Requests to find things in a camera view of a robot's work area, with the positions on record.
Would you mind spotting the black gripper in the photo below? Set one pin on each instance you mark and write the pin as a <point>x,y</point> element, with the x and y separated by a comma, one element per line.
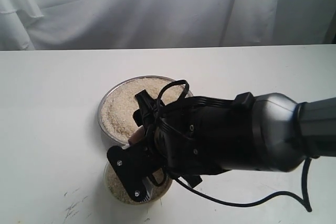
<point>201,136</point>

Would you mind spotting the brown wooden cup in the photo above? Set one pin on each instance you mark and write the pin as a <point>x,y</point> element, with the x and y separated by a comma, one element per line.
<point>137,136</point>

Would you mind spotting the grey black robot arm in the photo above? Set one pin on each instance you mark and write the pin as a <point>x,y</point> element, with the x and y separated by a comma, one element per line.
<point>285,132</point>

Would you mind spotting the beige grain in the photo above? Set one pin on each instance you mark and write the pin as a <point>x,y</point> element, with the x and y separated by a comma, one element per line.
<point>118,113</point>

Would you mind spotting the white ceramic bowl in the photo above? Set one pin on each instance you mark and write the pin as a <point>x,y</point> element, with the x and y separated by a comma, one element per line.
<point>110,182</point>

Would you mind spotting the rice in white bowl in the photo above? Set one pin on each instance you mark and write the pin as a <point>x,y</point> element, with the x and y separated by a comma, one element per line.
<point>115,184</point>

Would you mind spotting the round steel tray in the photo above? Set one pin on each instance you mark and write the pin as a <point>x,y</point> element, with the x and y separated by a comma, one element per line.
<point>105,108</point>

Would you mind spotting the white backdrop cloth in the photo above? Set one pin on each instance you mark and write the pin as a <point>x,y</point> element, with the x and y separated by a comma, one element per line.
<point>128,24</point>

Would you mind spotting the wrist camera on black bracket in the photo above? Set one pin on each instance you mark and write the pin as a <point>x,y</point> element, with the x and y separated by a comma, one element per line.
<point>135,167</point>

